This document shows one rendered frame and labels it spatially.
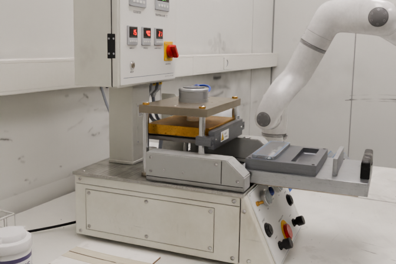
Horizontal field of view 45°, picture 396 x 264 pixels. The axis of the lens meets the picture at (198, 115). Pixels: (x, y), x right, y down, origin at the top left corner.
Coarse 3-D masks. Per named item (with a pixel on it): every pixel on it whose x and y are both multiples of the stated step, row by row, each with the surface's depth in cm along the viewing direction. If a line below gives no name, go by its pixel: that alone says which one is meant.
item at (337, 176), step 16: (336, 160) 108; (352, 160) 124; (256, 176) 112; (272, 176) 110; (288, 176) 109; (304, 176) 108; (320, 176) 108; (336, 176) 108; (352, 176) 108; (336, 192) 105; (352, 192) 104
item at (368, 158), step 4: (364, 152) 116; (368, 152) 115; (372, 152) 117; (364, 156) 111; (368, 156) 111; (372, 156) 117; (364, 160) 107; (368, 160) 107; (372, 160) 119; (364, 164) 106; (368, 164) 106; (364, 168) 106; (368, 168) 106; (364, 172) 106; (368, 172) 106; (360, 176) 107; (364, 176) 106; (368, 176) 106
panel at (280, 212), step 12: (252, 192) 112; (276, 192) 127; (288, 192) 136; (252, 204) 109; (264, 204) 116; (276, 204) 124; (288, 204) 132; (264, 216) 113; (276, 216) 120; (288, 216) 128; (264, 228) 110; (276, 228) 117; (300, 228) 134; (276, 240) 114; (276, 252) 112
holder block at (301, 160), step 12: (264, 144) 130; (288, 156) 116; (300, 156) 122; (312, 156) 123; (324, 156) 120; (252, 168) 113; (264, 168) 112; (276, 168) 111; (288, 168) 110; (300, 168) 109; (312, 168) 108
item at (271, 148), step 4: (268, 144) 125; (272, 144) 125; (276, 144) 125; (280, 144) 125; (284, 144) 125; (260, 148) 120; (264, 148) 120; (268, 148) 120; (272, 148) 120; (276, 148) 120; (280, 148) 120; (256, 152) 116; (260, 152) 116; (264, 152) 116; (268, 152) 116; (272, 152) 116; (276, 152) 116
